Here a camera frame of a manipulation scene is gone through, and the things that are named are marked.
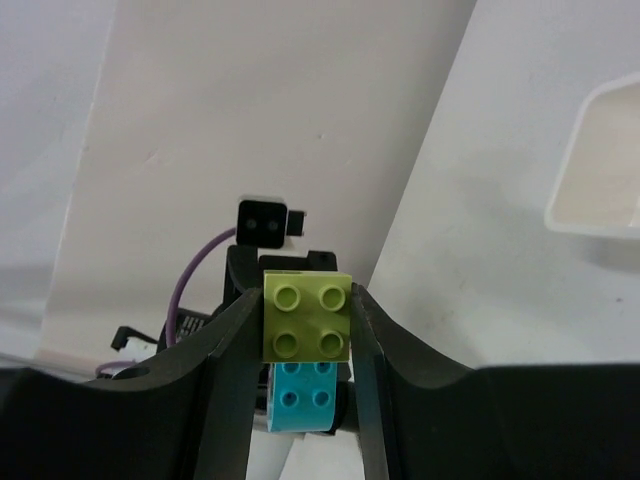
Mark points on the white divided plastic tray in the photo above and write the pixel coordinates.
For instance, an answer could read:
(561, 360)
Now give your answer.
(596, 191)

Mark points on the teal frog lego brick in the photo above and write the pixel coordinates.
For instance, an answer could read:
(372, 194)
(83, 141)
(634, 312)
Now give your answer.
(301, 397)

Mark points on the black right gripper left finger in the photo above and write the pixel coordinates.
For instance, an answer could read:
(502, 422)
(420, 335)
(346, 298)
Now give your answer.
(185, 413)

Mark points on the lime green lego brick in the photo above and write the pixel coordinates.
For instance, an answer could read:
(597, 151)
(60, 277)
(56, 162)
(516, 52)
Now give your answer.
(306, 316)

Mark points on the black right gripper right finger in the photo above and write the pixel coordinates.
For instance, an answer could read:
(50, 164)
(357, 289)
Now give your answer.
(423, 415)

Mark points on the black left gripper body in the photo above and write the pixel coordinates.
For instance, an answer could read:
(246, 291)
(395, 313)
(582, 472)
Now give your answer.
(280, 270)

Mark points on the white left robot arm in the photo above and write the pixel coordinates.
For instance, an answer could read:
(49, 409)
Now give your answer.
(134, 346)

